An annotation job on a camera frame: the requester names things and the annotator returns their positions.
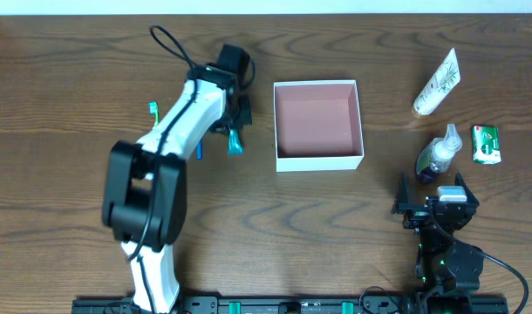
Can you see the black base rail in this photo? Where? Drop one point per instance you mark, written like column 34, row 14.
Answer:
column 370, row 303

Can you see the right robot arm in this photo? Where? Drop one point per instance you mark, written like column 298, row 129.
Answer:
column 449, row 269

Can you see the clear foam pump bottle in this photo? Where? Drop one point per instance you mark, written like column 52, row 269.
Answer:
column 437, row 156

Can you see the red teal toothpaste tube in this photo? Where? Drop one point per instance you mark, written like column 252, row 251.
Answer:
column 235, row 146

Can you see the blue disposable razor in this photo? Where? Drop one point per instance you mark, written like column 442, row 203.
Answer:
column 199, row 150

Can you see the white square box pink inside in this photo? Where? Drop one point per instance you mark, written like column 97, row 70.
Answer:
column 317, row 125

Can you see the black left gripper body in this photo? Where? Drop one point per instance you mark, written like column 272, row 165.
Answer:
column 241, row 116

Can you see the green soap bar pack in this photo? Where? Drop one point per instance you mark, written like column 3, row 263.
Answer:
column 486, row 145

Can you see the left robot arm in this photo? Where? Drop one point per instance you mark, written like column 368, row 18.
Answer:
column 145, row 199

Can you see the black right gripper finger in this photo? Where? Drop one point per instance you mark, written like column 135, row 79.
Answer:
column 402, row 197
column 458, row 181

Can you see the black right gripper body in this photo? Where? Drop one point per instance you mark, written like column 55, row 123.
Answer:
column 423, row 208

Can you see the white leaf-print lotion tube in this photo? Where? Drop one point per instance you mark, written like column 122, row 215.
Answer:
column 444, row 80

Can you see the green white toothbrush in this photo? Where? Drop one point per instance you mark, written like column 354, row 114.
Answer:
column 155, row 111

